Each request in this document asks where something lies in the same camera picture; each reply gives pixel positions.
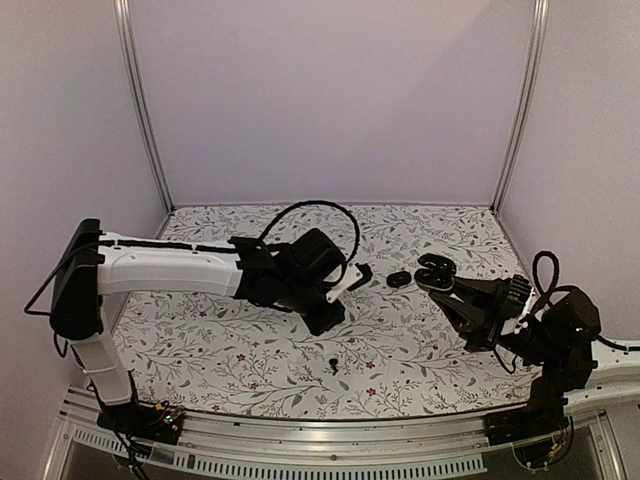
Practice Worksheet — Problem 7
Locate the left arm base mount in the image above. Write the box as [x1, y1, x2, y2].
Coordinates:
[96, 386, 186, 445]

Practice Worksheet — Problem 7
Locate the black earbud charging case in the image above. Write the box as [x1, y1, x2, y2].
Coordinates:
[414, 253, 457, 292]

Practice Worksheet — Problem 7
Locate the left black braided cable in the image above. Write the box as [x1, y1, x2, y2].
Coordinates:
[259, 199, 362, 271]

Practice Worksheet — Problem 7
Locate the right black braided cable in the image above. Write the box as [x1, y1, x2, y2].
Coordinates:
[492, 249, 564, 376]

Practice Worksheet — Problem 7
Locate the aluminium frame post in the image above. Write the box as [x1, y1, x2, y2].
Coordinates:
[491, 0, 550, 216]
[113, 0, 175, 214]

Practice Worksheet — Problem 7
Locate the floral patterned table mat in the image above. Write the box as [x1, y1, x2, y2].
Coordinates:
[114, 205, 538, 420]

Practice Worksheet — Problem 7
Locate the right aluminium frame post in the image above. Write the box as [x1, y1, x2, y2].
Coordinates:
[491, 0, 550, 216]

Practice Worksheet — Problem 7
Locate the black earbud with stem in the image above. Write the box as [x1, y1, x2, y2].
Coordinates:
[329, 358, 339, 375]

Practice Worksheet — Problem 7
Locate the black braided cable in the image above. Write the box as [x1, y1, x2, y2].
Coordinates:
[492, 249, 564, 376]
[259, 199, 362, 271]

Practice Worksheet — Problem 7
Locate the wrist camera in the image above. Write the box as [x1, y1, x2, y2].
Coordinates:
[502, 275, 534, 335]
[325, 263, 373, 303]

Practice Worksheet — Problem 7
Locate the left aluminium frame post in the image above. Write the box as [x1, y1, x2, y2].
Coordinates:
[113, 0, 175, 214]

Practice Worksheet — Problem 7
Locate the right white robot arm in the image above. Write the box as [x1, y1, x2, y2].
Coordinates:
[428, 275, 601, 436]

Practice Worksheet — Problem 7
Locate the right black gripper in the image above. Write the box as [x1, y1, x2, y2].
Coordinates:
[428, 275, 556, 367]

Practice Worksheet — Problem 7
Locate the front aluminium rail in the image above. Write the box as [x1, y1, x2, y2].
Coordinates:
[43, 387, 639, 479]

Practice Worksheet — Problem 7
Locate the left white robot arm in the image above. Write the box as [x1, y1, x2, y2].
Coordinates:
[36, 219, 362, 434]

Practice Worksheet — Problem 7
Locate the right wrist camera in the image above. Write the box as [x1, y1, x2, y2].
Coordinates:
[502, 275, 534, 335]

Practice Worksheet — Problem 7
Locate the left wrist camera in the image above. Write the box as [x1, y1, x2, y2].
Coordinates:
[325, 263, 373, 303]

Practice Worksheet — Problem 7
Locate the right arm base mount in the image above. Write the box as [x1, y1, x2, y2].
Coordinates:
[482, 395, 574, 471]

